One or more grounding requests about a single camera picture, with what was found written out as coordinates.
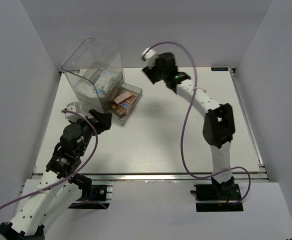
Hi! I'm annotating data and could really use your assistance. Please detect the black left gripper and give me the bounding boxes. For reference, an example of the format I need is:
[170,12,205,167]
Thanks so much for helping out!
[69,109,112,156]

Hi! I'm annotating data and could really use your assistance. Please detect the beige makeup box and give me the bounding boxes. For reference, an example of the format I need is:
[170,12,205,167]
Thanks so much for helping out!
[113,91,132,104]

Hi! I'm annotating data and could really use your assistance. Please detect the white cotton pad pack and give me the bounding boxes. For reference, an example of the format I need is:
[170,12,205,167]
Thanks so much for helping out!
[73,83,105,99]
[95,71,114,93]

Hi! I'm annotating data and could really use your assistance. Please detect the clear acrylic drawer organizer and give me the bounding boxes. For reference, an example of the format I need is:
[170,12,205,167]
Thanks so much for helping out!
[61,37,143,125]

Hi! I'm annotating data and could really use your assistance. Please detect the four-pan brown eyeshadow palette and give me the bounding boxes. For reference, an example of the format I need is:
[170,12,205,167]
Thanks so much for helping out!
[125,93,139,105]

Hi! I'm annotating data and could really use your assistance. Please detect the colourful glitter eyeshadow palette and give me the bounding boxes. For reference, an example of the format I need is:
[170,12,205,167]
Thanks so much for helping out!
[120,101,132,111]

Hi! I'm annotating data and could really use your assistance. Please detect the twelve-pan brown eyeshadow palette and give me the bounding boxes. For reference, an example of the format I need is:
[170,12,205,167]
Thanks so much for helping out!
[110,102,128,117]

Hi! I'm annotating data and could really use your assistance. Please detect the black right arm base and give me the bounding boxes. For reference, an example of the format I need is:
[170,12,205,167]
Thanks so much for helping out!
[190,177,244,213]

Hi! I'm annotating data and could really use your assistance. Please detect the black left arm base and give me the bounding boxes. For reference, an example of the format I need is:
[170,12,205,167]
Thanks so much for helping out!
[68,173,113,210]

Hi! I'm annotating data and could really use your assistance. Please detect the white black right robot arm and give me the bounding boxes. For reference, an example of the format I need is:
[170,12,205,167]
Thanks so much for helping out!
[141,49,235,200]

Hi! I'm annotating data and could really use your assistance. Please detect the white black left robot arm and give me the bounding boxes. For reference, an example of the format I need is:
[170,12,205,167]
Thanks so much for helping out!
[0,109,112,240]

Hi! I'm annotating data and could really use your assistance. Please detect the black XDOF label sticker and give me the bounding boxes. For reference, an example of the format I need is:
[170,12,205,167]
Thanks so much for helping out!
[210,67,229,72]

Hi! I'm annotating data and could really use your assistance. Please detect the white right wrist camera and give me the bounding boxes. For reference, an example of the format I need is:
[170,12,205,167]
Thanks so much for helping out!
[141,47,159,69]

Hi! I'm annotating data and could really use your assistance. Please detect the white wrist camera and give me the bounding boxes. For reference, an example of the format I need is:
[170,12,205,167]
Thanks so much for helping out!
[141,47,159,69]
[64,101,82,114]

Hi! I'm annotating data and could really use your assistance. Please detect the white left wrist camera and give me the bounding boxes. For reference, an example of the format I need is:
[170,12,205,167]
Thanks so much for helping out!
[64,101,82,114]

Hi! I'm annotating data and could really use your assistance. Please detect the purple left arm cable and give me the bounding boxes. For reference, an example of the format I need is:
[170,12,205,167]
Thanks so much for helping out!
[0,109,99,226]

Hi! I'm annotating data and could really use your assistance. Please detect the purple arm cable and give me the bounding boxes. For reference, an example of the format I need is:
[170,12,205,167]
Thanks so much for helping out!
[0,109,99,226]
[145,41,252,206]

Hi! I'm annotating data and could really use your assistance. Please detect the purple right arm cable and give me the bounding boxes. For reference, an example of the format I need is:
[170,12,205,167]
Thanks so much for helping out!
[145,41,252,206]

